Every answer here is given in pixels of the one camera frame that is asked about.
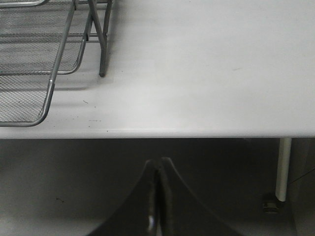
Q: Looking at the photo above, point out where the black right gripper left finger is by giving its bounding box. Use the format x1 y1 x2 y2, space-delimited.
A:
89 160 158 236

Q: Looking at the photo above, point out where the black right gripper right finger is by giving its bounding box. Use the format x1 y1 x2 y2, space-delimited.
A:
159 157 240 236

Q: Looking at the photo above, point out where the silver mesh tray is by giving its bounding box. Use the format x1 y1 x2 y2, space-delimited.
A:
0 0 89 74
0 0 75 127

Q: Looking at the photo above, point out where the white table leg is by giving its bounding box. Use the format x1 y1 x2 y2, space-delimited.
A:
275 138 292 202

